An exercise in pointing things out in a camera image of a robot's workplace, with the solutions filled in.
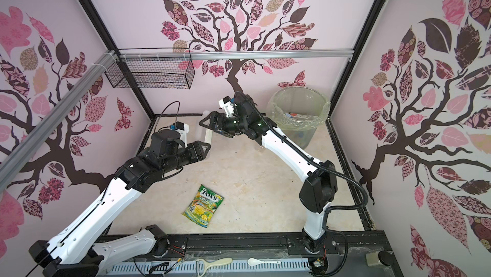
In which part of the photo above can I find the black corrugated cable conduit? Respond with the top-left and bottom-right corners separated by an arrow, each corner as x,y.
235,92 -> 369,239

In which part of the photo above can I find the white slotted cable duct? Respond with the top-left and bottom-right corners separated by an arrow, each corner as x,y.
107,259 -> 309,276

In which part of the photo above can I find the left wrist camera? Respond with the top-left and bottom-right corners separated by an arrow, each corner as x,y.
170,122 -> 189,147

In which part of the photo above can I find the clear capless bottle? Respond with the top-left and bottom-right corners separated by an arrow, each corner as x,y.
203,110 -> 213,144

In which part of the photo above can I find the Fox's candy bag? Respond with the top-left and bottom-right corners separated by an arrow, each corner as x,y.
182,185 -> 224,228

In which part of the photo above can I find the black wire wall basket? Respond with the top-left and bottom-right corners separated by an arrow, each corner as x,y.
105,47 -> 195,90

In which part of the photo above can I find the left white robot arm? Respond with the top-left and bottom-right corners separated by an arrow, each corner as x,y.
29,129 -> 211,276

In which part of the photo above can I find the blue cap Fiji bottle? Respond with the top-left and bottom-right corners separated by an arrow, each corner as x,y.
285,113 -> 310,121

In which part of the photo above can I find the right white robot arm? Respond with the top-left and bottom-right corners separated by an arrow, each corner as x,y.
199,112 -> 338,241

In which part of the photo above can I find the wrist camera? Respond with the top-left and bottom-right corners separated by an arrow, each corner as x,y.
170,122 -> 189,147
219,96 -> 238,118

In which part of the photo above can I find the aluminium wall rail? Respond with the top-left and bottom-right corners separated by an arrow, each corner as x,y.
119,49 -> 354,60

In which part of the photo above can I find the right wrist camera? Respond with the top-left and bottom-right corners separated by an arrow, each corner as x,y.
219,96 -> 238,118

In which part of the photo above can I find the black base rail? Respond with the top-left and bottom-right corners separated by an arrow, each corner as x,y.
82,231 -> 388,259

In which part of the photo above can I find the green lined trash bin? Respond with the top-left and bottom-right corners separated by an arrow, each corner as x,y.
266,86 -> 331,149

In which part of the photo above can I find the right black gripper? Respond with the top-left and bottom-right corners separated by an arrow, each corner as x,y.
201,114 -> 249,136

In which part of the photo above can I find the cream plastic peeler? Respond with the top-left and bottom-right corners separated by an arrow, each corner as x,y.
196,257 -> 233,277

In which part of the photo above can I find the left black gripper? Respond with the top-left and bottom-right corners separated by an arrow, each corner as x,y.
161,140 -> 211,174

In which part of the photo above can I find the white plastic spoon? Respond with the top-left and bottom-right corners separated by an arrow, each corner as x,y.
248,258 -> 281,267

